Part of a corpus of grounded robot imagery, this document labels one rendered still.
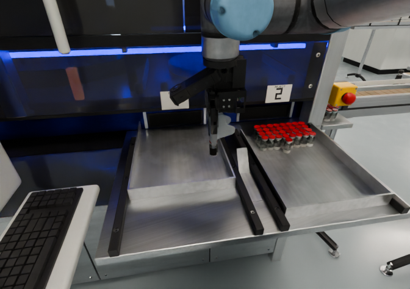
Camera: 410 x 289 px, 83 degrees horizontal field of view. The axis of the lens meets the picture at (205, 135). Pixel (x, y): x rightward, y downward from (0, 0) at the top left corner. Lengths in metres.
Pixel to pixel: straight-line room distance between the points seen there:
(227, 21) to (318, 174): 0.50
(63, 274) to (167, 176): 0.30
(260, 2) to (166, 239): 0.44
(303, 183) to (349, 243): 1.16
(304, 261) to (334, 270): 0.15
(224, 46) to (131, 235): 0.42
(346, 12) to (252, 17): 0.10
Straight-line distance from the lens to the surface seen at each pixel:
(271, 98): 0.81
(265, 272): 1.51
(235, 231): 0.53
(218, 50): 0.46
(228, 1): 0.33
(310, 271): 1.58
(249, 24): 0.33
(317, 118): 0.94
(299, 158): 0.75
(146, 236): 0.53
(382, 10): 0.30
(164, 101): 0.73
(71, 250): 0.66
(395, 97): 1.28
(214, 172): 0.65
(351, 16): 0.33
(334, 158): 0.80
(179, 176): 0.64
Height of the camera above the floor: 1.30
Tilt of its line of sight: 32 degrees down
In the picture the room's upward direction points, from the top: straight up
